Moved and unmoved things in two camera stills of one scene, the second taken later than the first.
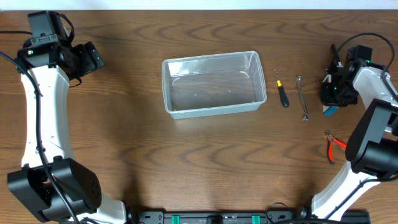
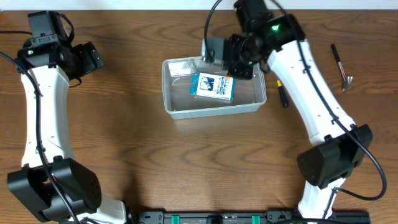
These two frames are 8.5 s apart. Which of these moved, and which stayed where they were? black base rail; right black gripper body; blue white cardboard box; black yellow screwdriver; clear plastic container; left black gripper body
Moved: right black gripper body; blue white cardboard box
Stayed: left black gripper body; black yellow screwdriver; black base rail; clear plastic container
